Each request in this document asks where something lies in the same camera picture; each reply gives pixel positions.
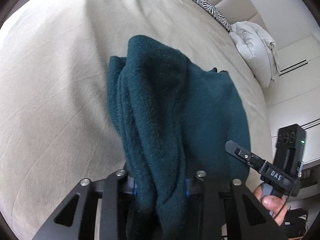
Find dark teal knit sweater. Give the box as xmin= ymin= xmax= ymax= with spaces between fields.
xmin=107 ymin=35 xmax=251 ymax=239

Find person's right hand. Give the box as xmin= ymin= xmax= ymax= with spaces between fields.
xmin=253 ymin=186 xmax=287 ymax=226

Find white wardrobe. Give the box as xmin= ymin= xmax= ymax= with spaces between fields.
xmin=263 ymin=36 xmax=319 ymax=167

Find beige bed cover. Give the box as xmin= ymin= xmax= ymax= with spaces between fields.
xmin=1 ymin=0 xmax=272 ymax=239

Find white crumpled duvet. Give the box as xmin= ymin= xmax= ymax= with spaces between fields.
xmin=229 ymin=21 xmax=280 ymax=88

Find zebra print pillow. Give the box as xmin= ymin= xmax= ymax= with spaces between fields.
xmin=192 ymin=0 xmax=232 ymax=32

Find black cable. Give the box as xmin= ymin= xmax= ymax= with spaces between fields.
xmin=273 ymin=174 xmax=297 ymax=218

